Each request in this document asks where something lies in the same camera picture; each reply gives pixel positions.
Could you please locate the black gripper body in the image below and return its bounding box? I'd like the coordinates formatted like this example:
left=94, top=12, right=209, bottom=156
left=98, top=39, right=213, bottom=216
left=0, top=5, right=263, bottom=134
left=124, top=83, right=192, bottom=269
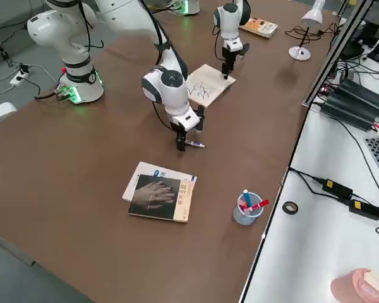
left=170, top=121, right=188, bottom=138
left=222, top=47, right=242, bottom=66

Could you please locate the white scribbled notebook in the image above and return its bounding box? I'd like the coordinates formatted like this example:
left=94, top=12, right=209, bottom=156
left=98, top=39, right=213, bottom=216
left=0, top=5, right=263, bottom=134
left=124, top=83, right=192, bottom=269
left=185, top=64, right=237, bottom=109

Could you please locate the white blue book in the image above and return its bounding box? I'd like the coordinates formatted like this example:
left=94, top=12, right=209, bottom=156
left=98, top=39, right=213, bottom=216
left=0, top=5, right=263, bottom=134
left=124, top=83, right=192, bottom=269
left=121, top=161, right=198, bottom=203

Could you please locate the orange illustrated book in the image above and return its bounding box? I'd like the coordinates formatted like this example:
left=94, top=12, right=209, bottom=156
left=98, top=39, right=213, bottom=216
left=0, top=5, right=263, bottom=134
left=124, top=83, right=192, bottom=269
left=239, top=17, right=279, bottom=40

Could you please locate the dark book with hands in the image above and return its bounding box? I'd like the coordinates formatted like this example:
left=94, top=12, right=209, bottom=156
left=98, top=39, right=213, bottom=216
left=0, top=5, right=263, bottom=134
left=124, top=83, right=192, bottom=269
left=128, top=174, right=195, bottom=224

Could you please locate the blue pen white cap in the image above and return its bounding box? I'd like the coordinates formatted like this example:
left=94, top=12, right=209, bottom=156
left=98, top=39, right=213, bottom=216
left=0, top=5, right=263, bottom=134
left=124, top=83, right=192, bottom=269
left=242, top=188, right=253, bottom=209

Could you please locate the white desk lamp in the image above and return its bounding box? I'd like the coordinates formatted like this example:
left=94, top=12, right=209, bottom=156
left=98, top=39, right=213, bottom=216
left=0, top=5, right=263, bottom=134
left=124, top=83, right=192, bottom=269
left=287, top=0, right=327, bottom=62

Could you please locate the translucent blue pen cup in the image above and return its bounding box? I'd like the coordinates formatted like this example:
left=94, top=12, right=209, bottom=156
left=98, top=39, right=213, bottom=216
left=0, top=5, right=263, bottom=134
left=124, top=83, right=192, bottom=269
left=232, top=193, right=264, bottom=226

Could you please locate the red pen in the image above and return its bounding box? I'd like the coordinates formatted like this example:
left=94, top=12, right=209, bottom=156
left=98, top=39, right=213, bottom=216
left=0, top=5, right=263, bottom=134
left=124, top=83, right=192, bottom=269
left=248, top=199, right=270, bottom=213

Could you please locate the black finned power supply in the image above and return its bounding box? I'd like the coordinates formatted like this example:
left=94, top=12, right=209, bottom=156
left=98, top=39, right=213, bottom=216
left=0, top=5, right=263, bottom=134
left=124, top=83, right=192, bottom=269
left=330, top=78, right=379, bottom=110
left=318, top=94, right=379, bottom=132

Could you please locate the black tape roll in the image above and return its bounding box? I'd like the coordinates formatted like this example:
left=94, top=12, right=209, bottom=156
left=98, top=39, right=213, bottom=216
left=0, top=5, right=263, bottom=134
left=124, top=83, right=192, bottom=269
left=282, top=200, right=299, bottom=217

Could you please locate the black power adapter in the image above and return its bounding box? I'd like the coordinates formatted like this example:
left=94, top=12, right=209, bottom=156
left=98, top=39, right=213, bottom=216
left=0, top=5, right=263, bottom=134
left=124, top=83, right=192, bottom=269
left=348, top=198, right=379, bottom=222
left=321, top=178, right=354, bottom=200

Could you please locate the white power strip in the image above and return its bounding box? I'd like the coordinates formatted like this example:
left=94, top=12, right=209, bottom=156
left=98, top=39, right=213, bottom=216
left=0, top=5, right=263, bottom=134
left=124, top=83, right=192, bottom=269
left=9, top=69, right=32, bottom=87

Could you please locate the white cart yellow label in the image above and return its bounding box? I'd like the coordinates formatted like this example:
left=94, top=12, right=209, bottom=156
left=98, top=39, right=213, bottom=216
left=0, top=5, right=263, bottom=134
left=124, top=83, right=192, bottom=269
left=0, top=101, right=18, bottom=131

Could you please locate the pink container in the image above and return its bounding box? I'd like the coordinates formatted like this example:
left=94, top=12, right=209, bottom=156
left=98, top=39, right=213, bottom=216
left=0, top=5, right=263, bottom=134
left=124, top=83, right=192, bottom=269
left=330, top=267, right=379, bottom=303

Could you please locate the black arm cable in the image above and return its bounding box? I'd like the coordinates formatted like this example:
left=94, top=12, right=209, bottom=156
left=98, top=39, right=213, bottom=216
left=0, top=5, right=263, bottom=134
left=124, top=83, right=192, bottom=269
left=140, top=0, right=190, bottom=133
left=211, top=25, right=226, bottom=61

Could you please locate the black lamp cable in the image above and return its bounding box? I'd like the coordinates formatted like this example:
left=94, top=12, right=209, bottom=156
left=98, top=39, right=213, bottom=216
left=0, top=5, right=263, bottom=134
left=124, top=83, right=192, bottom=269
left=284, top=21, right=344, bottom=44

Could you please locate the aluminium frame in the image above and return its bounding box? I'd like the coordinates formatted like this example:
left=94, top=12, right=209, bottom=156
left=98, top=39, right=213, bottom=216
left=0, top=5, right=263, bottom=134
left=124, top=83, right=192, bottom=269
left=301, top=0, right=372, bottom=109

